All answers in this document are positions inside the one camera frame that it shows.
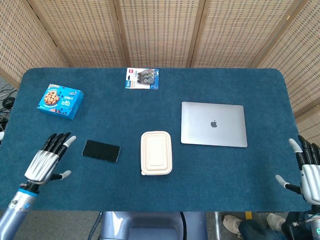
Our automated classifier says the silver closed laptop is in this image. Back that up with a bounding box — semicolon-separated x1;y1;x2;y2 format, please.
180;101;248;148

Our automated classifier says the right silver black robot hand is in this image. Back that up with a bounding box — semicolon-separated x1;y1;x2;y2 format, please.
275;135;320;206

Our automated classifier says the white sneaker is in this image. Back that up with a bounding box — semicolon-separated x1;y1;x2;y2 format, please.
222;214;243;238
265;212;287;232

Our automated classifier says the black cable on base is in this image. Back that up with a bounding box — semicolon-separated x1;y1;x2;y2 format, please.
179;211;188;240

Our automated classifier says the smartphone with blue back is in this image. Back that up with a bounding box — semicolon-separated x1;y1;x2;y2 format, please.
81;139;121;164

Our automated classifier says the blue cable beside base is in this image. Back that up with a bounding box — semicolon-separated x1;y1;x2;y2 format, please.
91;211;104;240

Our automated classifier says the beige lidded lunch box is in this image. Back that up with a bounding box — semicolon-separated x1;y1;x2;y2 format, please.
139;130;173;176

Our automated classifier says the black floor cable bundle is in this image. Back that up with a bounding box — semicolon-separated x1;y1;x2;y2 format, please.
0;83;19;133

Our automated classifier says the woven bamboo screen panel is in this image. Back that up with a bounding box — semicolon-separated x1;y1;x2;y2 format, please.
26;0;129;68
0;0;69;85
191;0;312;69
113;0;207;69
257;0;320;141

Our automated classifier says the correction tape blister pack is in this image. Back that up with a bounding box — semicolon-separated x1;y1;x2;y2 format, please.
124;67;160;90

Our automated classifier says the blue cookie box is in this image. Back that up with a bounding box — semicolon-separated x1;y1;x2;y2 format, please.
36;83;85;121

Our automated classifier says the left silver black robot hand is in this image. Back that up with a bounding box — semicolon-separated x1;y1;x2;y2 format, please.
24;132;77;186

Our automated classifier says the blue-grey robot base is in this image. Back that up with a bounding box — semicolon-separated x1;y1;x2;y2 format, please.
99;211;209;240

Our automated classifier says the blue jeans leg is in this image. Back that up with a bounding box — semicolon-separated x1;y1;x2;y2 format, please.
237;219;285;240

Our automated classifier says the dark blue table mat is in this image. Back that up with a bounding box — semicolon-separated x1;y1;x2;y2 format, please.
0;67;310;213

